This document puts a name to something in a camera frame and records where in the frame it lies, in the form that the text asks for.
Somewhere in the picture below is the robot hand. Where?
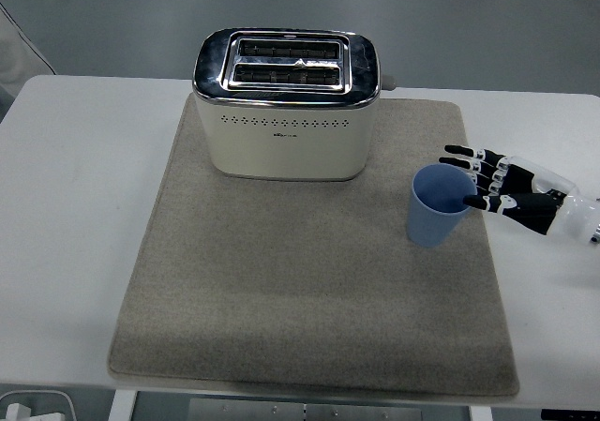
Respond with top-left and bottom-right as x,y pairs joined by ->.
439,143 -> 600,245

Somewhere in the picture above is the blue ribbed plastic cup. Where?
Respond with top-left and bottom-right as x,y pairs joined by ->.
405,163 -> 478,248

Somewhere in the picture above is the black object below table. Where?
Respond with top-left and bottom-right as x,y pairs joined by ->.
541,409 -> 600,421

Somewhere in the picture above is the beige fabric table mat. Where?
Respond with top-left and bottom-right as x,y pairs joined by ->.
106,93 -> 521,398

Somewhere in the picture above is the cream and chrome toaster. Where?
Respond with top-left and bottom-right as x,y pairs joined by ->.
190,26 -> 398,182

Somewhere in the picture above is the grey metal plate with screws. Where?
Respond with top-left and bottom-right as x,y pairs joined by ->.
187,397 -> 423,421

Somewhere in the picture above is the grey bin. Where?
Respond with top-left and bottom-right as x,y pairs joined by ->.
0,389 -> 76,421

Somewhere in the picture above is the white block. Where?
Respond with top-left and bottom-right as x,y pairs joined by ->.
4,401 -> 65,421

